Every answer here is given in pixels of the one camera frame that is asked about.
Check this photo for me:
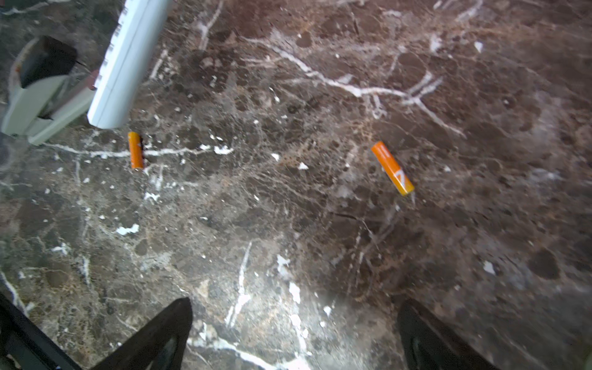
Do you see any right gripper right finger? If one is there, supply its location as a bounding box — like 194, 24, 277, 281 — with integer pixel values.
397, 298, 496, 370

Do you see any orange battery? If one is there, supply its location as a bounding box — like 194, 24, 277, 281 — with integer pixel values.
128, 132, 144, 171
372, 141, 415, 196

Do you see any grey stapler-like holder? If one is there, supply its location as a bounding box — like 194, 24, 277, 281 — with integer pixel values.
1, 35, 99, 146

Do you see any white remote control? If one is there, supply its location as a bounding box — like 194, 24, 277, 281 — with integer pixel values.
87, 0, 171, 130

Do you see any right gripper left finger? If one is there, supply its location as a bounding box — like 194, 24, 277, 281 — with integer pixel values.
94, 298, 193, 370

